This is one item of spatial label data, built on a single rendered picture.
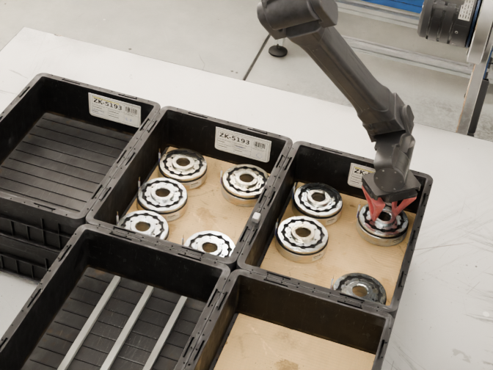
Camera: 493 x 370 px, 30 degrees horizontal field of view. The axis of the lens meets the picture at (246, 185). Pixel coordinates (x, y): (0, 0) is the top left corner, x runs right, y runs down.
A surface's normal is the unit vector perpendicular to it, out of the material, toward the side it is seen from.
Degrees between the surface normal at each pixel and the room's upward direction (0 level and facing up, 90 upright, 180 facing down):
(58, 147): 0
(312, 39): 114
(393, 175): 90
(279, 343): 0
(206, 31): 0
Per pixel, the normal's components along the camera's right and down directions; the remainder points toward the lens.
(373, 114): -0.08, 0.91
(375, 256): 0.07, -0.75
